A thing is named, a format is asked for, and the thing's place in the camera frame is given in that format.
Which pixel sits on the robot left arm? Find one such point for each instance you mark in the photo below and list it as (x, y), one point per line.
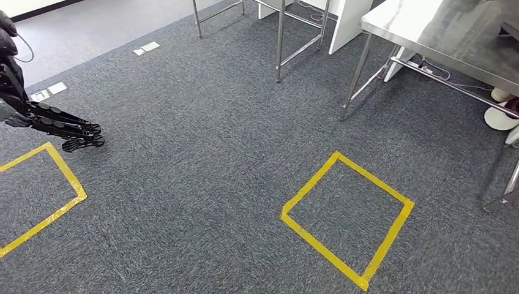
(8, 77)

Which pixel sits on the stainless steel side table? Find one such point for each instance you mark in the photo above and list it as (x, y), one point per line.
(280, 40)

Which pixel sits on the yellow floor tape square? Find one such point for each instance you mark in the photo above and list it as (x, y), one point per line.
(309, 183)
(66, 170)

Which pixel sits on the cream round object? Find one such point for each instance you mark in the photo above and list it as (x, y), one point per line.
(501, 94)

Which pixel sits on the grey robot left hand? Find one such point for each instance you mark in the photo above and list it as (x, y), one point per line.
(61, 121)

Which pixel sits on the stainless steel workbench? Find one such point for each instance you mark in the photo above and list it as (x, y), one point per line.
(446, 32)

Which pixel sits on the white panel desk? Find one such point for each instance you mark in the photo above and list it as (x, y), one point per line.
(348, 24)
(397, 73)

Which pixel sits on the white floor outlet plate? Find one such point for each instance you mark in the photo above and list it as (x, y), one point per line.
(139, 52)
(151, 46)
(57, 88)
(40, 95)

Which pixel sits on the white power strip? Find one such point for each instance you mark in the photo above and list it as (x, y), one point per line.
(419, 67)

